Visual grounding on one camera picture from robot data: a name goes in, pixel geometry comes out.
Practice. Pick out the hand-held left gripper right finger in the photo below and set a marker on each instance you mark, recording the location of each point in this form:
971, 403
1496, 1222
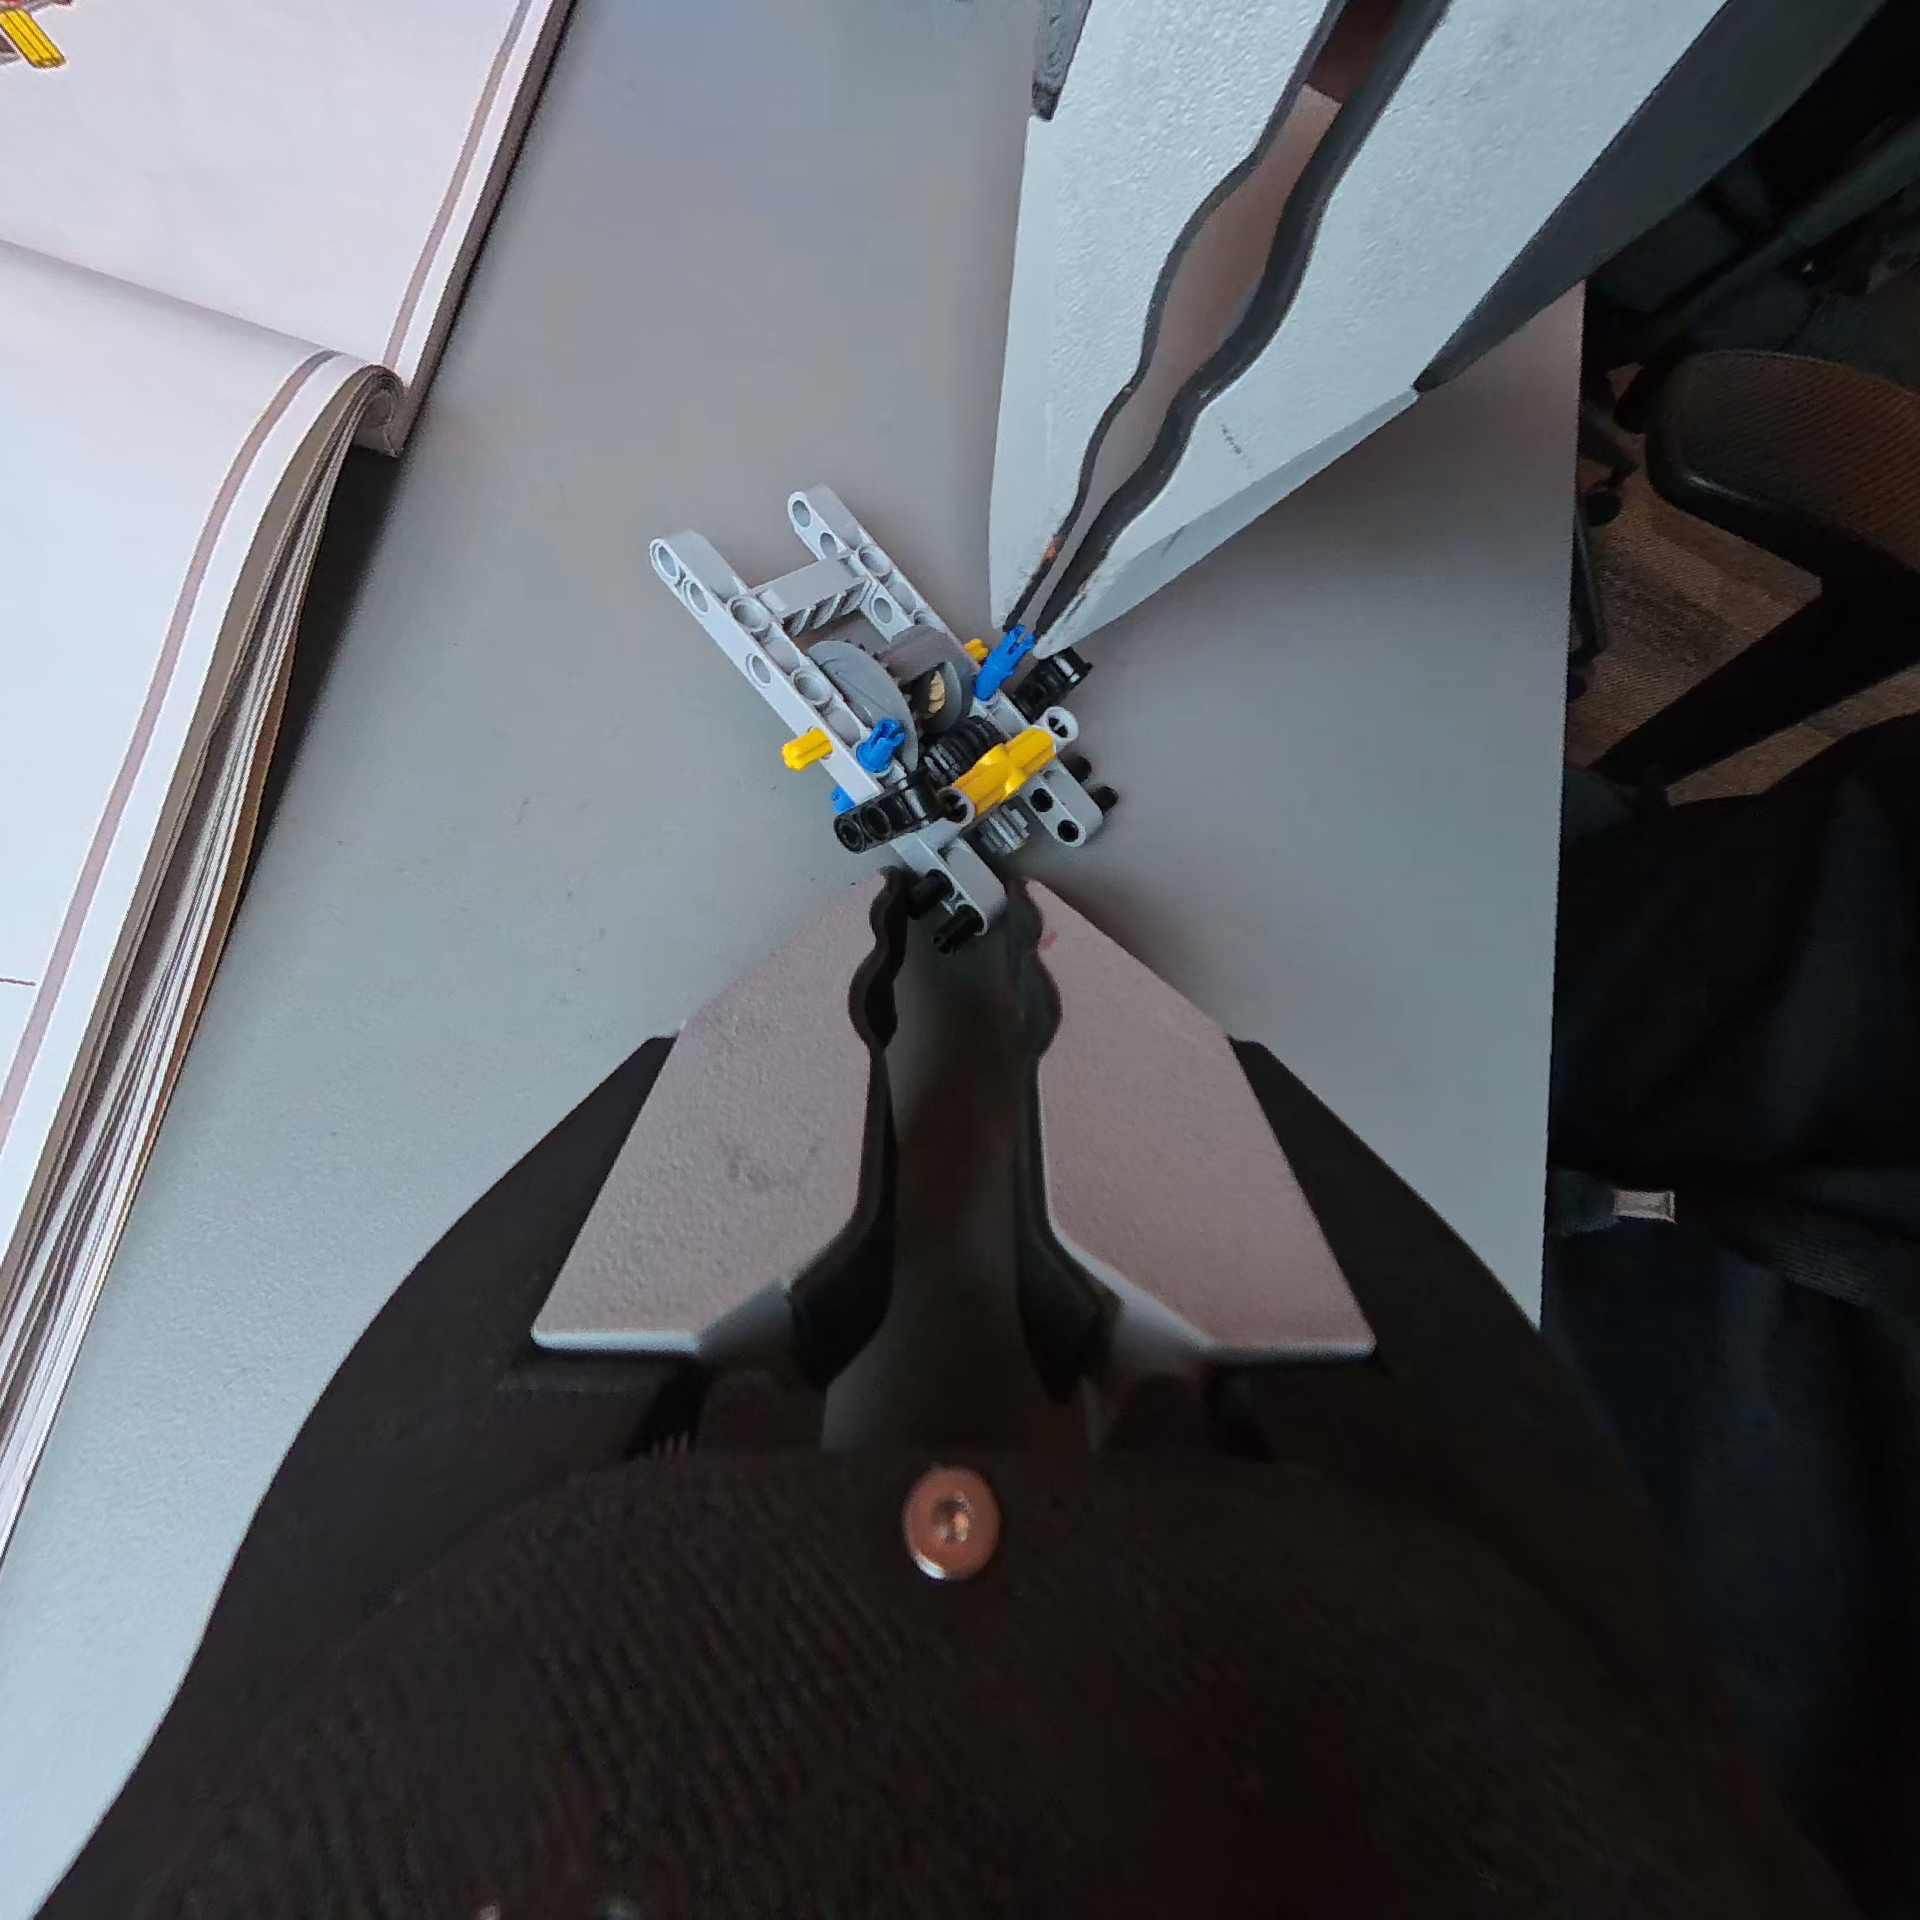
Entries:
1186, 1184

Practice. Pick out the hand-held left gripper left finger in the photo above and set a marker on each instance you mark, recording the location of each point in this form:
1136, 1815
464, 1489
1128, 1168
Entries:
722, 1184

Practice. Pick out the blue lego pin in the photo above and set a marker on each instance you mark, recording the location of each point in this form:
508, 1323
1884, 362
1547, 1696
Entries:
886, 738
1005, 662

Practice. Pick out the open lego instruction booklet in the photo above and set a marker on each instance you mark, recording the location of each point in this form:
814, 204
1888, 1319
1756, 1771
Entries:
150, 523

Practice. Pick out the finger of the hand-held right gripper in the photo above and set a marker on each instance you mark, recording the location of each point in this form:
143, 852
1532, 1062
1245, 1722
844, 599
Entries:
1109, 225
1395, 271

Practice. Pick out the grey lego chassis assembly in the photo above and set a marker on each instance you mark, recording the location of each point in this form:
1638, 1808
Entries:
839, 628

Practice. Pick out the black office chair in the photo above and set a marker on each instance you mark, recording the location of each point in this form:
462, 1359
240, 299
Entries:
1771, 434

